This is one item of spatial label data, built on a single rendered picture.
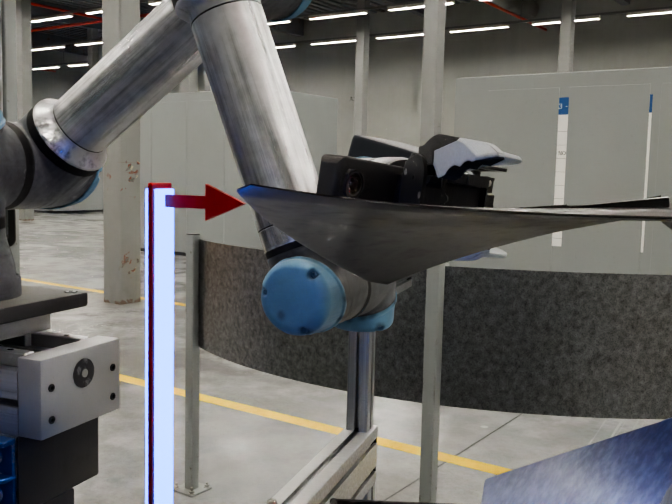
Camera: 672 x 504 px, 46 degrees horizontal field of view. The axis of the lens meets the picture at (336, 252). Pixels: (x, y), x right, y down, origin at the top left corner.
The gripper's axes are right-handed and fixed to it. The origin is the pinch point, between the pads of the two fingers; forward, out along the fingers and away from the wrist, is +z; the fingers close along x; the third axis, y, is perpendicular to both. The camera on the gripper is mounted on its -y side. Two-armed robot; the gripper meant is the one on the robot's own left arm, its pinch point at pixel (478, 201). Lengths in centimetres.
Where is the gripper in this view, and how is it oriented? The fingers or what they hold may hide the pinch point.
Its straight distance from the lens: 61.9
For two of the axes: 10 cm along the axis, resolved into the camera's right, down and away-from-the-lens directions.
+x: -1.4, 9.9, 0.7
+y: 9.4, 1.1, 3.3
